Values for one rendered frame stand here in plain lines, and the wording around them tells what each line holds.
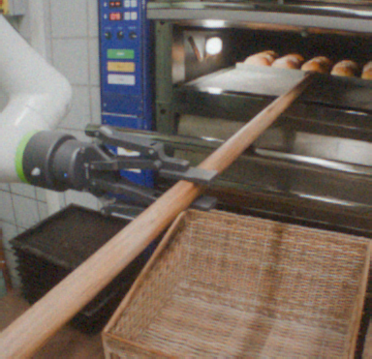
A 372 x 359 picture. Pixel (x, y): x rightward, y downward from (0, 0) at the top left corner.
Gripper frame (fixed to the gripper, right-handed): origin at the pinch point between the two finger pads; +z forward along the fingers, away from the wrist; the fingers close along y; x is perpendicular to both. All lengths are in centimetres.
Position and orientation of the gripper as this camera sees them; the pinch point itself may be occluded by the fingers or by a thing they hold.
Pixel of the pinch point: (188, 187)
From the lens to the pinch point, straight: 58.3
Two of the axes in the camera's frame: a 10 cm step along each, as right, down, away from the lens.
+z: 9.0, 1.7, -3.9
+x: -4.3, 3.6, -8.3
